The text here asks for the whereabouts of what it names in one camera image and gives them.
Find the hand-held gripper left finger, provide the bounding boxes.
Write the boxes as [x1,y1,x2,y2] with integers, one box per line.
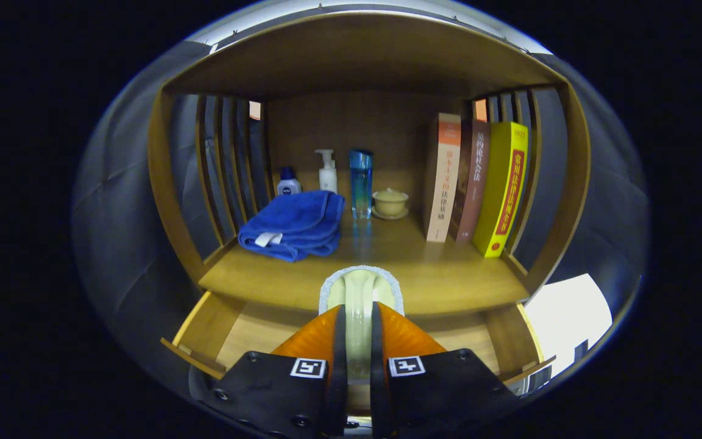
[190,304,349,439]

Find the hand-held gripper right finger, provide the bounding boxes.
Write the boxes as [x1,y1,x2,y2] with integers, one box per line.
[369,302,522,439]

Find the pale green scrubbing brush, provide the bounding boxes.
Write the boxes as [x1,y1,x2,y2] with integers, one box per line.
[318,265,405,382]

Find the wooden drawer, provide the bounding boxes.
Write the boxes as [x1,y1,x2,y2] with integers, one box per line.
[161,291,556,415]

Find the wooden countertop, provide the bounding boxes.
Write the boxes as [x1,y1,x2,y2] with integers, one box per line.
[197,210,531,316]

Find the wooden cabinet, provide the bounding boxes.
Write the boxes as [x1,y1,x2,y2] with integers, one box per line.
[147,11,592,415]

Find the blue folded towel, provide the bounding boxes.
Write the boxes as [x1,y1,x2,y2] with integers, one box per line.
[237,190,346,263]

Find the beige lidded teacup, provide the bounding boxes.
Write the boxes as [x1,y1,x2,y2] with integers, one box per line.
[371,188,411,221]

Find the white side table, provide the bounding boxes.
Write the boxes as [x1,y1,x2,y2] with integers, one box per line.
[525,273,614,379]

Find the blue glass bottle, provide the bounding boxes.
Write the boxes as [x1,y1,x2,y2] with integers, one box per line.
[349,149,374,220]

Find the small white blue-capped bottle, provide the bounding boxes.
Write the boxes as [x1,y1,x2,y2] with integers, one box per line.
[276,167,302,196]

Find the white pump bottle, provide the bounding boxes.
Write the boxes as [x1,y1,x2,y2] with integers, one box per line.
[314,149,339,195]

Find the beige orange book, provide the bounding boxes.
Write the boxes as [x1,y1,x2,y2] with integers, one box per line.
[422,113,463,243]

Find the brown book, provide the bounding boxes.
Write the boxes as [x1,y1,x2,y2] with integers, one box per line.
[448,119,491,244]

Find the yellow book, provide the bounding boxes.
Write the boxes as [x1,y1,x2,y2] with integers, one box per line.
[472,121,530,259]

